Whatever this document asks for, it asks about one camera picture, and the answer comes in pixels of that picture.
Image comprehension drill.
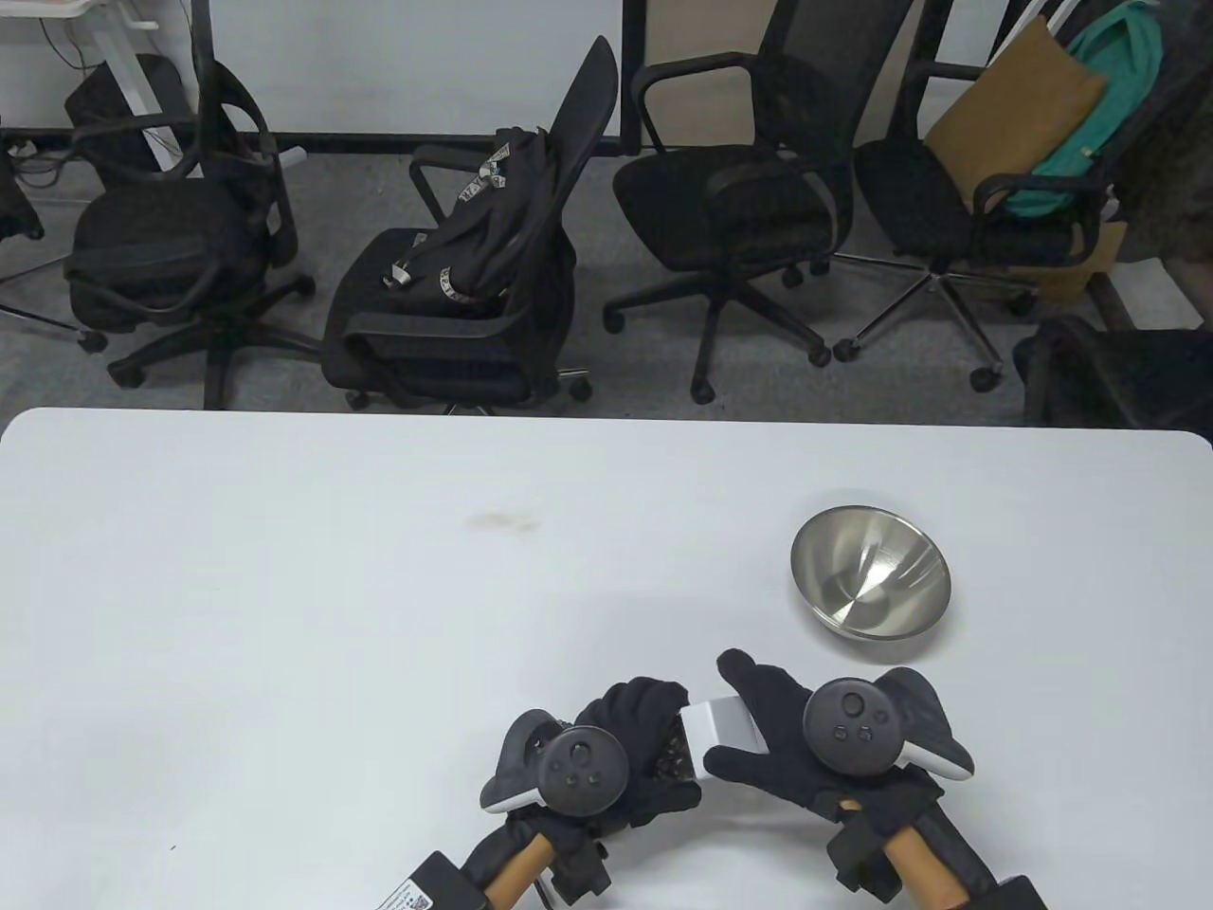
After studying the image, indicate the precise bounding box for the person's left hand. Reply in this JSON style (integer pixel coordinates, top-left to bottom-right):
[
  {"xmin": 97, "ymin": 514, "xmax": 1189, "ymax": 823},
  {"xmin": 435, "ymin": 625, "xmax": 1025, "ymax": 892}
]
[{"xmin": 569, "ymin": 676, "xmax": 704, "ymax": 837}]

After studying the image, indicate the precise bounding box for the person's right hand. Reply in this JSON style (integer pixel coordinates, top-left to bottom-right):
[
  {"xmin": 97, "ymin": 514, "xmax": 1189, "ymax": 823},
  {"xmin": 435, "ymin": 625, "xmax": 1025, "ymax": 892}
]
[{"xmin": 703, "ymin": 649, "xmax": 947, "ymax": 837}]

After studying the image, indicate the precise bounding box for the white square jar lid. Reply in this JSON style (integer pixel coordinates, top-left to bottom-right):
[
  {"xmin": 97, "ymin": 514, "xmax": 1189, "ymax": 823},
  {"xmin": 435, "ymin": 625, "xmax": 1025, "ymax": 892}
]
[{"xmin": 682, "ymin": 697, "xmax": 764, "ymax": 780}]

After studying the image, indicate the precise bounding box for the clear square coffee jar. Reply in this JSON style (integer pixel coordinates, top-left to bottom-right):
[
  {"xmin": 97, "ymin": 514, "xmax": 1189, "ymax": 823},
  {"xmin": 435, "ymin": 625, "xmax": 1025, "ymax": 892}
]
[{"xmin": 663, "ymin": 720, "xmax": 707, "ymax": 784}]

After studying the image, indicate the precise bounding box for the black hand controller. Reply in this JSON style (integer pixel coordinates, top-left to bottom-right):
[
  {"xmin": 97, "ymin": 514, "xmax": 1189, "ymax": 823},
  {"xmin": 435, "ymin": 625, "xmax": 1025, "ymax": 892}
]
[
  {"xmin": 804, "ymin": 666, "xmax": 975, "ymax": 783},
  {"xmin": 479, "ymin": 711, "xmax": 629, "ymax": 818}
]

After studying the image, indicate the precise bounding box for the steel mixing bowl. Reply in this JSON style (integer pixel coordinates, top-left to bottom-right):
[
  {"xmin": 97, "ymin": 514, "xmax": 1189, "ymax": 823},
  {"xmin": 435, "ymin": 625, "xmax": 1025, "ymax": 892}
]
[{"xmin": 790, "ymin": 505, "xmax": 951, "ymax": 644}]

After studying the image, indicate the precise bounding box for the person's left forearm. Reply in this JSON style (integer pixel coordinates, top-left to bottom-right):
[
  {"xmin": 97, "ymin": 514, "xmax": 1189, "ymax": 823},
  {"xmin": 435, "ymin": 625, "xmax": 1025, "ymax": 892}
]
[{"xmin": 455, "ymin": 806, "xmax": 612, "ymax": 910}]

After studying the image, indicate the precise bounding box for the person's right forearm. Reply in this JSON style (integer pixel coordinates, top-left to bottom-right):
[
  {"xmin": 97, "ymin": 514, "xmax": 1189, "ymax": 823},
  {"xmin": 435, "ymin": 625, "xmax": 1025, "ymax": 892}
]
[{"xmin": 824, "ymin": 796, "xmax": 1005, "ymax": 910}]

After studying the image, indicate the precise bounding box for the black solid back office chair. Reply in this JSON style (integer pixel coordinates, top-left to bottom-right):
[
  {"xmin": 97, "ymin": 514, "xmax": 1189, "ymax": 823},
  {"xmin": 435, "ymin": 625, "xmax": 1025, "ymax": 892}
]
[{"xmin": 320, "ymin": 36, "xmax": 622, "ymax": 416}]

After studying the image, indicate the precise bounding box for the black backpack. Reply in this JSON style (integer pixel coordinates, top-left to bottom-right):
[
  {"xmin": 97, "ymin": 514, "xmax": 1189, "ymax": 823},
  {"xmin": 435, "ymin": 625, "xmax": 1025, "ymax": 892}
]
[{"xmin": 384, "ymin": 126, "xmax": 570, "ymax": 309}]

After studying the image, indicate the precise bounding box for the black high back office chair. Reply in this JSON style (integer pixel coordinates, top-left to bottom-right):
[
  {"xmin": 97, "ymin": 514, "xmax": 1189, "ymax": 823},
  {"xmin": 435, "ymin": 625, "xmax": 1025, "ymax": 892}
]
[{"xmin": 604, "ymin": 0, "xmax": 915, "ymax": 406}]

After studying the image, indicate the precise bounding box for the black chrome base office chair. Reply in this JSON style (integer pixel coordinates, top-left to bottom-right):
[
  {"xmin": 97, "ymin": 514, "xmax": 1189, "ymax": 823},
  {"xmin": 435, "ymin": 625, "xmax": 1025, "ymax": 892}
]
[{"xmin": 832, "ymin": 0, "xmax": 1176, "ymax": 394}]

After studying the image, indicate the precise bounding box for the white flat panel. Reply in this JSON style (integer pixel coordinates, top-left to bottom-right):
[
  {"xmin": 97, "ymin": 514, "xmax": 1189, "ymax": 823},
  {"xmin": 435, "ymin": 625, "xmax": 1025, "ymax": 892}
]
[{"xmin": 1104, "ymin": 258, "xmax": 1203, "ymax": 333}]

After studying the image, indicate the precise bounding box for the cardboard box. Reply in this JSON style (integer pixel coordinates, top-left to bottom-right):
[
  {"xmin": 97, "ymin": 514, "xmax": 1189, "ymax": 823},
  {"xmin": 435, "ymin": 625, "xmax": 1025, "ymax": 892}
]
[{"xmin": 976, "ymin": 220, "xmax": 1129, "ymax": 304}]

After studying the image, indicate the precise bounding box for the brown cushion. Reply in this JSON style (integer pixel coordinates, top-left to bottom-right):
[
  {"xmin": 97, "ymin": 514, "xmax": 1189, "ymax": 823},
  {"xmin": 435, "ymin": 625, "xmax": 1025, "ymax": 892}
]
[{"xmin": 924, "ymin": 17, "xmax": 1110, "ymax": 211}]

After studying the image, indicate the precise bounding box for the black mesh office chair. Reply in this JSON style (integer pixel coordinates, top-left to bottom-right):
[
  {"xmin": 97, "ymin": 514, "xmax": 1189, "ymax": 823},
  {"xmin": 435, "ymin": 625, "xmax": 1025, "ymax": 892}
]
[{"xmin": 63, "ymin": 62, "xmax": 318, "ymax": 410}]

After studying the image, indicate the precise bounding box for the black framed white partition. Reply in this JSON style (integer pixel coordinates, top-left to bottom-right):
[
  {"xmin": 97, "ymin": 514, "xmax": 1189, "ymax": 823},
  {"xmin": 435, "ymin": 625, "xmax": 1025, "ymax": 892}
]
[{"xmin": 194, "ymin": 0, "xmax": 648, "ymax": 157}]

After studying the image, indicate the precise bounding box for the teal bag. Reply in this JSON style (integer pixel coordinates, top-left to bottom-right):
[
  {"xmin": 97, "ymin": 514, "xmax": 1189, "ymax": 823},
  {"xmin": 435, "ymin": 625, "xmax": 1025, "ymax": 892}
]
[{"xmin": 1005, "ymin": 0, "xmax": 1165, "ymax": 217}]

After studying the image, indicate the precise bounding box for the white metal rack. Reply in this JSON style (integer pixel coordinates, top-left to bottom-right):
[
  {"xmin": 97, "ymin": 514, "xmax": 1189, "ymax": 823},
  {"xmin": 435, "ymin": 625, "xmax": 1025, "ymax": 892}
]
[{"xmin": 986, "ymin": 0, "xmax": 1079, "ymax": 60}]

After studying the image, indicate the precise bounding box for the black computer tower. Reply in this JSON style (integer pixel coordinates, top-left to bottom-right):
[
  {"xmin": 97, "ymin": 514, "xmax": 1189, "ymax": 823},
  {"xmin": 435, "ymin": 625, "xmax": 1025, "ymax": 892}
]
[{"xmin": 64, "ymin": 54, "xmax": 195, "ymax": 176}]

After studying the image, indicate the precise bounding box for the white desk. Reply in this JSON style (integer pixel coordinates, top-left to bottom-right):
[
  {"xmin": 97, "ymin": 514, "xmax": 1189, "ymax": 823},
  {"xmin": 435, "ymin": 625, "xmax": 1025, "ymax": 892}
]
[{"xmin": 0, "ymin": 0, "xmax": 162, "ymax": 173}]

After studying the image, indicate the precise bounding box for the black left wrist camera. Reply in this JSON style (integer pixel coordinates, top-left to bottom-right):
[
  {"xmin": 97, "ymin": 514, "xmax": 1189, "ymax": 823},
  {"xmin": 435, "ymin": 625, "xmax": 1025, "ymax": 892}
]
[{"xmin": 384, "ymin": 851, "xmax": 486, "ymax": 910}]

